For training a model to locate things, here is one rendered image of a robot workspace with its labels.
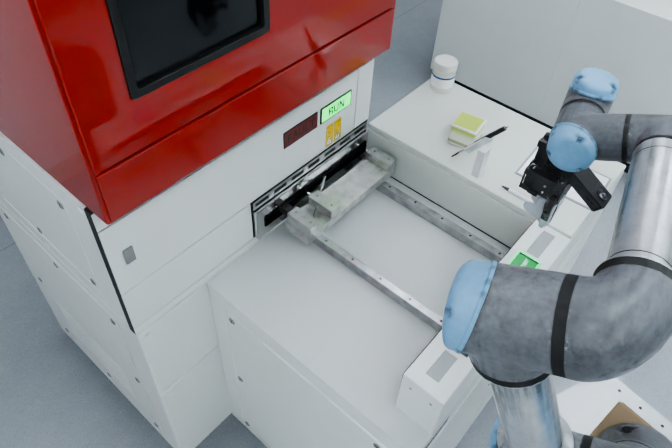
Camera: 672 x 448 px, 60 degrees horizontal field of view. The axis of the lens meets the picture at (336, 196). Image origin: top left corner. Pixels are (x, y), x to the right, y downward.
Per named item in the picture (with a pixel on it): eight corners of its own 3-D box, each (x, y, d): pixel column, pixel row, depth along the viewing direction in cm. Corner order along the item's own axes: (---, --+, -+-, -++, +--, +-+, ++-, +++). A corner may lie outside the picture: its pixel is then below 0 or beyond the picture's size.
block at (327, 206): (308, 203, 154) (308, 195, 152) (317, 197, 156) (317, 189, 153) (331, 219, 150) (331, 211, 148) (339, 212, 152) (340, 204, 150)
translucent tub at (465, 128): (445, 143, 160) (450, 123, 156) (456, 128, 165) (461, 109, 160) (471, 153, 158) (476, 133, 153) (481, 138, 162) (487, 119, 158)
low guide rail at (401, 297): (290, 226, 156) (290, 219, 153) (295, 222, 157) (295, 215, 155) (447, 338, 134) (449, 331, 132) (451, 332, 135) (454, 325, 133)
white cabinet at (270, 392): (232, 424, 200) (205, 284, 142) (399, 261, 254) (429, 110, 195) (378, 567, 173) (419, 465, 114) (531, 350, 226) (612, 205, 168)
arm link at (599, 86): (569, 83, 95) (579, 58, 101) (548, 135, 103) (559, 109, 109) (618, 97, 93) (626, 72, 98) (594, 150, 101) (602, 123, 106)
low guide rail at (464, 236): (354, 176, 171) (355, 168, 168) (359, 172, 172) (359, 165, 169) (505, 269, 149) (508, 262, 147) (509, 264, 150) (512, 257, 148)
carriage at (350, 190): (285, 229, 151) (285, 222, 149) (372, 160, 171) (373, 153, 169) (307, 245, 147) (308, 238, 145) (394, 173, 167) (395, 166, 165)
